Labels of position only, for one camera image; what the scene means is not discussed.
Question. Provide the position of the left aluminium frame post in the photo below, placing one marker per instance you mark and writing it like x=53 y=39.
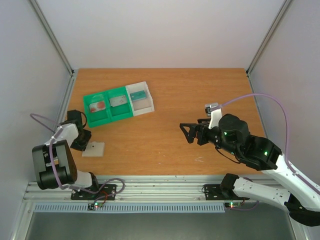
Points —
x=45 y=24

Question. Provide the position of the red-patterned card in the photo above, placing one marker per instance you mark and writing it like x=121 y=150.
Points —
x=97 y=106

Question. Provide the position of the slotted cable duct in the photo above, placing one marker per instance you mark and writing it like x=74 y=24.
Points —
x=128 y=208

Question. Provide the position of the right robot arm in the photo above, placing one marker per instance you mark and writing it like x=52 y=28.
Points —
x=299 y=198

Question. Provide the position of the right circuit board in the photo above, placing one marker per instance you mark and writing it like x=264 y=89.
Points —
x=231 y=205

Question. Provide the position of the aluminium frame post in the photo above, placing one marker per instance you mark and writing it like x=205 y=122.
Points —
x=269 y=34
x=45 y=24

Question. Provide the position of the white translucent tray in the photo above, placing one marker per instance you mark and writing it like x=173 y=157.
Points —
x=143 y=106

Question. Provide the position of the white card holder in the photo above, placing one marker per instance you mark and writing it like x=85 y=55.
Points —
x=94 y=149

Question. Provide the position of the aluminium front rail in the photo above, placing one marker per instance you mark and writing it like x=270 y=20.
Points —
x=138 y=189

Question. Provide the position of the grey card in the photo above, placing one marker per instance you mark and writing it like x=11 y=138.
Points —
x=117 y=101

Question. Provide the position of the right aluminium frame post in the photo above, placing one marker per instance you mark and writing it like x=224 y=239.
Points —
x=269 y=34

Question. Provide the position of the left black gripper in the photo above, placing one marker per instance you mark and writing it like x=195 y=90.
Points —
x=83 y=147

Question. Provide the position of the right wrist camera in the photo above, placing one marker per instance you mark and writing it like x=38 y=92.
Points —
x=213 y=110

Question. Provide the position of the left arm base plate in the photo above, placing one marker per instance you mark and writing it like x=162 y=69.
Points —
x=108 y=190

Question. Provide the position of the left circuit board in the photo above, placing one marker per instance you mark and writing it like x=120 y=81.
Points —
x=96 y=205

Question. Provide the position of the green two-compartment tray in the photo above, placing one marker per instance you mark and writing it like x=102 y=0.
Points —
x=110 y=114

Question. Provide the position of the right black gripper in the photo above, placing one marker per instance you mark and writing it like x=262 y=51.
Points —
x=200 y=133

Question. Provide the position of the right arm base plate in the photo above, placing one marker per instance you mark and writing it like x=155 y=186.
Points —
x=213 y=192

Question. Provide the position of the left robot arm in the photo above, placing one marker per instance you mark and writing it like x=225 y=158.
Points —
x=53 y=161

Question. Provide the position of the circuit board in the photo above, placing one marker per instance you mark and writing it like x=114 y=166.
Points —
x=231 y=205
x=96 y=205

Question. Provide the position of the teal card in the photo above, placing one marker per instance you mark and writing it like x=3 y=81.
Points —
x=138 y=95

